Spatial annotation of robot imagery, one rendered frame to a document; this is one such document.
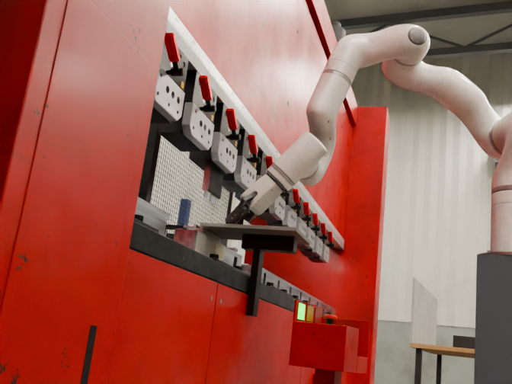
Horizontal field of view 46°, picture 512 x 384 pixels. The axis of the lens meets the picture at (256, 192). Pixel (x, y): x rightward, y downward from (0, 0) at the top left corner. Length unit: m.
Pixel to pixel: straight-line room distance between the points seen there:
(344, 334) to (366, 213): 2.21
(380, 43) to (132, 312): 1.08
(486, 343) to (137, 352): 0.94
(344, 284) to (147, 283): 2.77
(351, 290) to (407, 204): 5.87
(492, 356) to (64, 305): 1.21
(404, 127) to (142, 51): 9.20
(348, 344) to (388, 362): 7.58
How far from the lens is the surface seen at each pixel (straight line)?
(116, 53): 0.77
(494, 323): 1.68
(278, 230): 1.54
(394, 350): 9.26
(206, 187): 1.68
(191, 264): 1.24
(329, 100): 1.69
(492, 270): 1.69
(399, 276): 9.32
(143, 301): 1.07
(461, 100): 1.81
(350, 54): 1.76
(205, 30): 1.59
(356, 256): 3.78
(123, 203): 0.78
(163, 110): 1.36
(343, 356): 1.68
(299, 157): 1.63
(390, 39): 1.77
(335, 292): 3.77
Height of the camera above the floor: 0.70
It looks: 14 degrees up
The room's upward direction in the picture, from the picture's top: 7 degrees clockwise
